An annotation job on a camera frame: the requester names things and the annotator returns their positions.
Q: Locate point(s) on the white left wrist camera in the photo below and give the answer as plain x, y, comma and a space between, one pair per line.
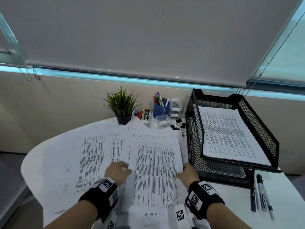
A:
110, 225

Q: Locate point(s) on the grey low cabinet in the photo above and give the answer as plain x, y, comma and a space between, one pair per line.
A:
9, 193

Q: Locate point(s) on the wide grey roller blind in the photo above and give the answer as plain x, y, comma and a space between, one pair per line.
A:
143, 33

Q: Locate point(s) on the potted green plant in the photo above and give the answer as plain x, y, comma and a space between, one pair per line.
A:
123, 119

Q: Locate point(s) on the black left wristband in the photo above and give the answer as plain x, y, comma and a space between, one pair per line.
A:
93, 200

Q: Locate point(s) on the white box with dark label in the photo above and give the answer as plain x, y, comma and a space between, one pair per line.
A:
145, 116

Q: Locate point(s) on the black right wristband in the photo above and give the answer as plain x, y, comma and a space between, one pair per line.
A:
214, 200

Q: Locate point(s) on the printed paper bundle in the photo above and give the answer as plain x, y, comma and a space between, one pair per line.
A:
228, 135
155, 169

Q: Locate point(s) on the black mesh paper tray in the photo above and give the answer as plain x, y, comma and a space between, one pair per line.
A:
194, 140

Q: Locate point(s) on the green and white pen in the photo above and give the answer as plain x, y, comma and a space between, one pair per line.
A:
161, 100

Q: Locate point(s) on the black marker pen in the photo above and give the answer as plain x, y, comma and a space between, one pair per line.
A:
262, 190

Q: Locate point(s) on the white table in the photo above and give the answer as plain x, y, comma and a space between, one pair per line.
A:
238, 200

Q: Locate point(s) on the black wristband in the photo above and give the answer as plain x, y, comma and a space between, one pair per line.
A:
214, 200
93, 200

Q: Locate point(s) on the red pen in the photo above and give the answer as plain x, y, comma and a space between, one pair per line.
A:
155, 100

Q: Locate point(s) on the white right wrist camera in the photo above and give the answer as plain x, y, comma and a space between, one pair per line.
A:
180, 215

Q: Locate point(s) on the blue pen holder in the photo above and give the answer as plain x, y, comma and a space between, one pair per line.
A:
161, 110

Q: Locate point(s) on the person's left hand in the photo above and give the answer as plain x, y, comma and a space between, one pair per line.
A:
116, 174

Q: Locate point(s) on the glass window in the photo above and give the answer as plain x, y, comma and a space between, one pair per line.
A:
119, 78

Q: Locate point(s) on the clear plastic lidded box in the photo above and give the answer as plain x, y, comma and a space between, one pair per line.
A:
163, 122

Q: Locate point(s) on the dark blue pen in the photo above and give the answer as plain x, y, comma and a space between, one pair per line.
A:
253, 202

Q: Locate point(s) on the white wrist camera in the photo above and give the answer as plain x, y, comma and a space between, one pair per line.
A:
180, 215
110, 225

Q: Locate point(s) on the person's right forearm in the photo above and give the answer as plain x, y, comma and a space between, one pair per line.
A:
226, 219

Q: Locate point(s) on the pile of papers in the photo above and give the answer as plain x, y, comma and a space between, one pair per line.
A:
95, 152

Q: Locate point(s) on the person's right hand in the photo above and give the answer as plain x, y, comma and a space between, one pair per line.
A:
189, 175

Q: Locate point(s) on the small dark blue box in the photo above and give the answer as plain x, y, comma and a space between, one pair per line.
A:
135, 113

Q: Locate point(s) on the cluster of black binder clips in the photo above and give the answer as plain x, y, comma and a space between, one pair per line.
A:
177, 126

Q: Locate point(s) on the white tape dispenser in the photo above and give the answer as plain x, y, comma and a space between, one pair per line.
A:
176, 109

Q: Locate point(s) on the person's left forearm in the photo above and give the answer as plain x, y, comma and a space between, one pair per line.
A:
71, 219

